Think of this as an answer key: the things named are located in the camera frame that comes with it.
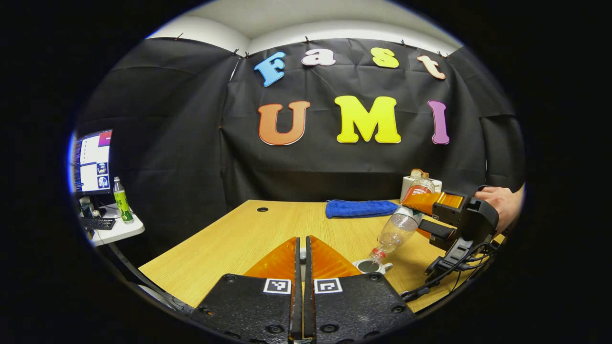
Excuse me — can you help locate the clear plastic water bottle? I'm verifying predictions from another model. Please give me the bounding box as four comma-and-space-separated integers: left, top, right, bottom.
371, 178, 437, 262

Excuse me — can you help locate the blue towel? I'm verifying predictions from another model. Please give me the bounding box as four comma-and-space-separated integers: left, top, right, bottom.
326, 199, 400, 219

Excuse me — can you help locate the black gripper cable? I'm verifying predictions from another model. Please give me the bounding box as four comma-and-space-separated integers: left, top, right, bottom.
401, 241, 498, 301

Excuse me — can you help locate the white teacup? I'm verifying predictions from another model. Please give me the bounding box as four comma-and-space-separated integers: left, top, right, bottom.
353, 258, 394, 275

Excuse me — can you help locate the white side table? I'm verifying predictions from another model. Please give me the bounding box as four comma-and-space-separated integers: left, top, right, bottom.
79, 203, 145, 247

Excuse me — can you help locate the white toaster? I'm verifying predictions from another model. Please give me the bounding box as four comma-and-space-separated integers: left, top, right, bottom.
401, 175, 443, 202

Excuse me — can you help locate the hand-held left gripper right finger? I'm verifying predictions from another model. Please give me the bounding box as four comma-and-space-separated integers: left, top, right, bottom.
304, 235, 415, 344

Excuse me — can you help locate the green drink bottle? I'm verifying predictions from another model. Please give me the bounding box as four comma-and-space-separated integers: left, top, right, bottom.
113, 177, 134, 224

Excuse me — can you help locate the computer monitor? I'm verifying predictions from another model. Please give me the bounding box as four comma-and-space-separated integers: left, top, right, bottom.
71, 129, 113, 195

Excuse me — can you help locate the black backdrop cloth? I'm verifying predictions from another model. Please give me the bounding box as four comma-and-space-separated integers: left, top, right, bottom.
74, 37, 526, 258

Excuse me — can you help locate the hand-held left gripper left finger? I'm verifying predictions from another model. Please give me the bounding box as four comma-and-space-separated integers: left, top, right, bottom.
191, 236, 303, 344

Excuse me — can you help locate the black keyboard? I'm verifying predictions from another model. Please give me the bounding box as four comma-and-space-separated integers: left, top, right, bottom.
81, 216, 117, 231

